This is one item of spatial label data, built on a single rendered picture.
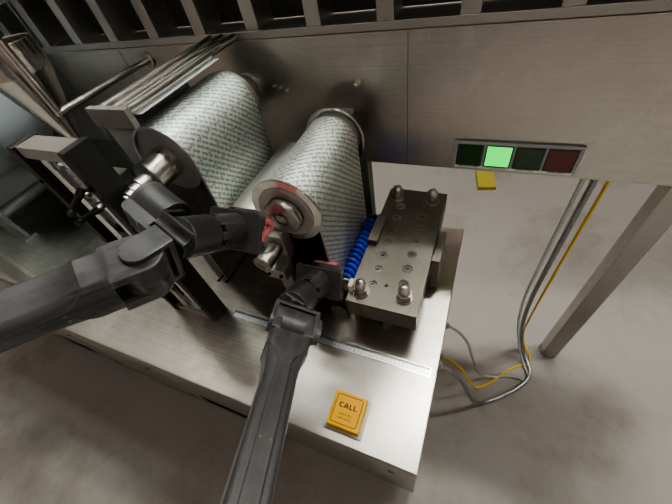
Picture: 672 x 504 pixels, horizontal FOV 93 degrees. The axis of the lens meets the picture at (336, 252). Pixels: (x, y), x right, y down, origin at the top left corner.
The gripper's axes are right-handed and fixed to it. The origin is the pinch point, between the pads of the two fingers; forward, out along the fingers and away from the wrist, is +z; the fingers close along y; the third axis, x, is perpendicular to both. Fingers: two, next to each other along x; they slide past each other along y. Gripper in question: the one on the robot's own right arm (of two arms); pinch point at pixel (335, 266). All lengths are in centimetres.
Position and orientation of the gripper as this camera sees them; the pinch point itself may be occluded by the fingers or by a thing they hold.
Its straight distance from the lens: 74.2
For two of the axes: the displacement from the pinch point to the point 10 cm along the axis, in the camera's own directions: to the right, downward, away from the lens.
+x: 0.4, -9.3, -3.7
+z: 3.9, -3.2, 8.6
